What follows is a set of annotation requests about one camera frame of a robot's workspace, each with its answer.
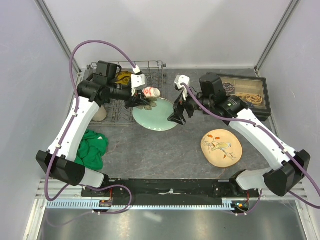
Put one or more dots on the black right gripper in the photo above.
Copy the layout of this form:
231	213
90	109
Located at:
180	105

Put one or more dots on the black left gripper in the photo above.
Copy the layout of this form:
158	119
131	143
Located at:
139	99

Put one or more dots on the green flower plate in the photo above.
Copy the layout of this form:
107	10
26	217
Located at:
155	116

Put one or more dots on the cream bird plate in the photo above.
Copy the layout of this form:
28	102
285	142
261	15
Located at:
221	148

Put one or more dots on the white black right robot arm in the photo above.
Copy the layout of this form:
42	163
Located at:
287	166

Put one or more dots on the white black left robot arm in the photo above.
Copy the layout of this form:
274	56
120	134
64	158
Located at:
99	88

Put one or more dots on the white orange patterned bowl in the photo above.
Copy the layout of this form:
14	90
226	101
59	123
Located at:
151	92

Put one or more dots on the yellow patterned plate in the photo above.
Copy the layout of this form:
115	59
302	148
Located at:
123	78

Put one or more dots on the beige cup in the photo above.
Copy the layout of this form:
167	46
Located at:
100	115

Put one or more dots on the green cloth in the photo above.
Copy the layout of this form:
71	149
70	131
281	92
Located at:
92	147

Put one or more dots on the black glass-lid display box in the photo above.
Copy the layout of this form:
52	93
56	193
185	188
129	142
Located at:
251	90

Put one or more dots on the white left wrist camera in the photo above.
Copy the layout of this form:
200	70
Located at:
138	80

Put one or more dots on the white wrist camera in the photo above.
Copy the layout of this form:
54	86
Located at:
182	82
138	80

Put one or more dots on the grey wire dish rack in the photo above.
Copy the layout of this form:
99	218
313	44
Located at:
117	114

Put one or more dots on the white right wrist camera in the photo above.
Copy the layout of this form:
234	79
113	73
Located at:
182	82

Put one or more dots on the slotted cable duct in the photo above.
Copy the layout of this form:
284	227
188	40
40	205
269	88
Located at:
91	204

